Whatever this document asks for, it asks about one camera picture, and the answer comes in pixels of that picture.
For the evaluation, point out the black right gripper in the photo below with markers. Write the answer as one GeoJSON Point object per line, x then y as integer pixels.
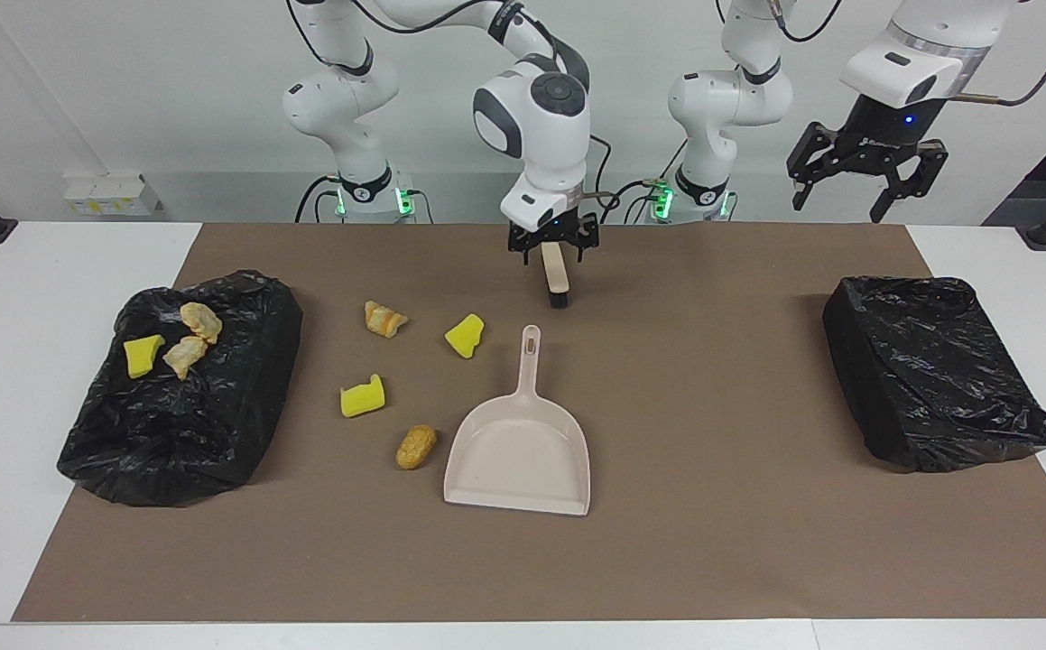
{"type": "Point", "coordinates": [551, 233]}

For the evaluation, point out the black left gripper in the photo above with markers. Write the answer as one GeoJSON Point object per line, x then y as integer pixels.
{"type": "Point", "coordinates": [884, 135]}

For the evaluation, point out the beige hand brush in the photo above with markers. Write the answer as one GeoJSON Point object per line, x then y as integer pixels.
{"type": "Point", "coordinates": [557, 271]}

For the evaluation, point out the yellow sponge piece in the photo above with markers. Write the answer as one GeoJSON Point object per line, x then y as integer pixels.
{"type": "Point", "coordinates": [466, 336]}
{"type": "Point", "coordinates": [143, 357]}
{"type": "Point", "coordinates": [362, 399]}

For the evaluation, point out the striped croissant piece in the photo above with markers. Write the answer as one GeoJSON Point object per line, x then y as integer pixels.
{"type": "Point", "coordinates": [185, 357]}
{"type": "Point", "coordinates": [384, 320]}

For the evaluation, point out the beige plastic dustpan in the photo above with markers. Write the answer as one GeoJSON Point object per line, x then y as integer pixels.
{"type": "Point", "coordinates": [518, 460]}

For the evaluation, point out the brown peanut shaped bread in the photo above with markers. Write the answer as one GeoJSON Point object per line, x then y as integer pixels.
{"type": "Point", "coordinates": [416, 448]}

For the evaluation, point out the pale bread lump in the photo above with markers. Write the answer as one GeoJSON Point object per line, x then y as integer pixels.
{"type": "Point", "coordinates": [200, 322]}

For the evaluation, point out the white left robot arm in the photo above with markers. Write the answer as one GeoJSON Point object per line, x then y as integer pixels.
{"type": "Point", "coordinates": [730, 99]}

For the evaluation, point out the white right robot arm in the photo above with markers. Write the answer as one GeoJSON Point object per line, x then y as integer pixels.
{"type": "Point", "coordinates": [541, 135]}

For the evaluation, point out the black bag lined bin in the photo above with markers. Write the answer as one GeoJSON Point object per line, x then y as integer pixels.
{"type": "Point", "coordinates": [929, 379]}
{"type": "Point", "coordinates": [180, 433]}

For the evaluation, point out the brown table mat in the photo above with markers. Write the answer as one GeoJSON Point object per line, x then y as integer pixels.
{"type": "Point", "coordinates": [757, 542]}

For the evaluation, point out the white box with labels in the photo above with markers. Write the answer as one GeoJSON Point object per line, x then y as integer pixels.
{"type": "Point", "coordinates": [112, 197]}

